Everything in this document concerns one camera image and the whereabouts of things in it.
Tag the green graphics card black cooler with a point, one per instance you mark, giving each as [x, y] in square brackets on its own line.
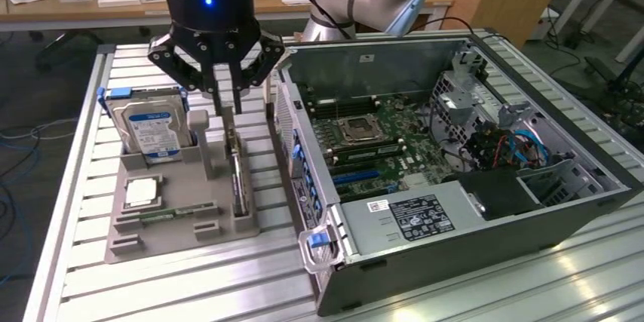
[240, 186]

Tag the hard disk with blue caddy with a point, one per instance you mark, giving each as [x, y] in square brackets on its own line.
[151, 129]

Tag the CPU socket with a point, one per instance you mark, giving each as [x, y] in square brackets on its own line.
[359, 129]

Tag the black chair base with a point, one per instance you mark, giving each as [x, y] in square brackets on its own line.
[55, 45]

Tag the RAM stick with white label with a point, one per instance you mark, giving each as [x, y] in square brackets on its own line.
[367, 151]

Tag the long black expansion slot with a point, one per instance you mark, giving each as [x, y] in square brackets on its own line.
[352, 168]

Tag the silver CPU chip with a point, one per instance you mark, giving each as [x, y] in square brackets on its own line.
[140, 192]

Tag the green motherboard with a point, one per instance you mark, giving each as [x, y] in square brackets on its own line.
[403, 141]

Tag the blue expansion slot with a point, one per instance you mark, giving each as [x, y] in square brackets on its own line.
[355, 176]

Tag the green RAM stick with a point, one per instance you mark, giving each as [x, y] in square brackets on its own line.
[171, 212]

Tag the silver perforated drive cage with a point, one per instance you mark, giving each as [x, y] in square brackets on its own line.
[452, 99]

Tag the grey parts rack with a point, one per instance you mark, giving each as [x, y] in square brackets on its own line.
[185, 235]

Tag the blue case release latch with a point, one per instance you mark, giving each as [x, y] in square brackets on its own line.
[316, 241]

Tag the grey power supply unit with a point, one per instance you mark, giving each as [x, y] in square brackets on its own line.
[372, 235]

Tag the small white box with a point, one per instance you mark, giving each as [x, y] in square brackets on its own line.
[545, 24]

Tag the open black PC case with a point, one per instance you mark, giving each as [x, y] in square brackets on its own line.
[452, 261]

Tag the silver disk bay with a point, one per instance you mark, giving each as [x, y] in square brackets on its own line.
[559, 182]

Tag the black equipment stand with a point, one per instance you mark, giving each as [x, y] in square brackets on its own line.
[628, 73]

